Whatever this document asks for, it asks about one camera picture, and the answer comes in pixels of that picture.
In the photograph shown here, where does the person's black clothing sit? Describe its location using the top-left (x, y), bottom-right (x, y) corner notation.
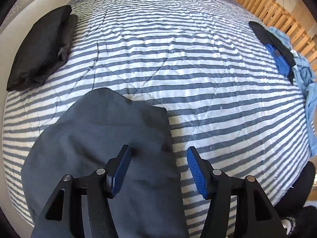
top-left (279, 161), bottom-right (317, 238)

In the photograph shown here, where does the blue knit sweater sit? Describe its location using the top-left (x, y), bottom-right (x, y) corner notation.
top-left (264, 43), bottom-right (291, 78)

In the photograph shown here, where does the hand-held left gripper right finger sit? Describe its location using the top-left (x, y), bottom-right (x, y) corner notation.
top-left (186, 146), bottom-right (288, 238)

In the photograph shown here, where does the light wooden door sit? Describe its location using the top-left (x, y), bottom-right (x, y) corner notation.
top-left (290, 0), bottom-right (310, 33)

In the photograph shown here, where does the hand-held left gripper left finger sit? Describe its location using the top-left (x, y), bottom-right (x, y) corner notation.
top-left (30, 144), bottom-right (132, 238)

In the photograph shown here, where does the dark blue grey garment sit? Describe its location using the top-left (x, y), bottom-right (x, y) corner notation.
top-left (21, 87), bottom-right (189, 238)

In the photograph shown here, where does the landscape wall scroll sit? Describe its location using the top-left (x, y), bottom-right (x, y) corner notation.
top-left (0, 0), bottom-right (97, 34)

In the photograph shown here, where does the wooden slatted bed rail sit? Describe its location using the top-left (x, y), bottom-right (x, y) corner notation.
top-left (219, 0), bottom-right (317, 65)

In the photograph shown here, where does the crumpled black garment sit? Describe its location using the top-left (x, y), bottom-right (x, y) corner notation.
top-left (248, 21), bottom-right (297, 85)

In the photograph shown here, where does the folded black garment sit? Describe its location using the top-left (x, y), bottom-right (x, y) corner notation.
top-left (6, 5), bottom-right (72, 91)

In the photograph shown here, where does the light blue denim garment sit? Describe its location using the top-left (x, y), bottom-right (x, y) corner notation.
top-left (267, 26), bottom-right (317, 157)

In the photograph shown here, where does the blue white striped quilt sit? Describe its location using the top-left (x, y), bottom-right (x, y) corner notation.
top-left (1, 0), bottom-right (312, 231)

